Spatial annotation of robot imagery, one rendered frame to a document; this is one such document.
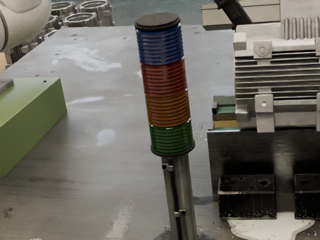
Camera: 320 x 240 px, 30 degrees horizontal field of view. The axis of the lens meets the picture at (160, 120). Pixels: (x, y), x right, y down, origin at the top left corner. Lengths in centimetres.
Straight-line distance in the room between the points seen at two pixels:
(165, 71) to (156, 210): 42
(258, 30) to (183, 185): 34
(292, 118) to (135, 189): 35
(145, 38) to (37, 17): 86
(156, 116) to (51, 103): 73
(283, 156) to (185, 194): 28
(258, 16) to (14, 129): 59
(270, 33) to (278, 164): 24
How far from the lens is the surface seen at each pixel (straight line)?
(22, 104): 142
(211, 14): 133
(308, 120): 106
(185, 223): 91
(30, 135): 143
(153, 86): 78
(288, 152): 110
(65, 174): 130
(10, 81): 155
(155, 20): 77
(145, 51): 77
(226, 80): 164
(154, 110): 80
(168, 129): 81
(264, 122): 105
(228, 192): 105
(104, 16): 355
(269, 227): 106
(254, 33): 107
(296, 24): 106
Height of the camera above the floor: 144
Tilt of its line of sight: 26 degrees down
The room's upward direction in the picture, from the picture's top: 8 degrees counter-clockwise
